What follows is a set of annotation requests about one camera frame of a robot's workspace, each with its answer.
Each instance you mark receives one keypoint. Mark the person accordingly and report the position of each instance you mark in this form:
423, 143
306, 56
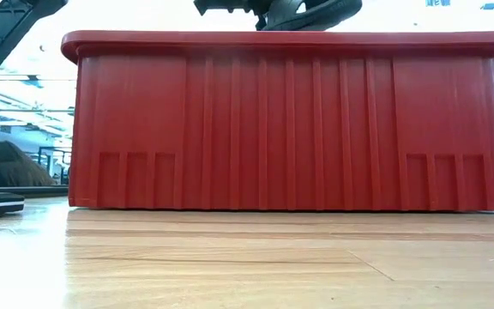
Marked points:
15, 167

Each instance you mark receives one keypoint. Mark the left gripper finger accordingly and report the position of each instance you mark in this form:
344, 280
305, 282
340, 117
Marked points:
265, 21

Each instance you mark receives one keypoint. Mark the red plastic bin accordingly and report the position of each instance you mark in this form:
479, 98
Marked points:
272, 129

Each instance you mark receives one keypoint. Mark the black aluminium table frame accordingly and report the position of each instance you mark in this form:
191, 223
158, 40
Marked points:
45, 191

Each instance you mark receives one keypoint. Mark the dark grey flip-flop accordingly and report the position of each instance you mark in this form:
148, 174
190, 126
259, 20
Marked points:
324, 17

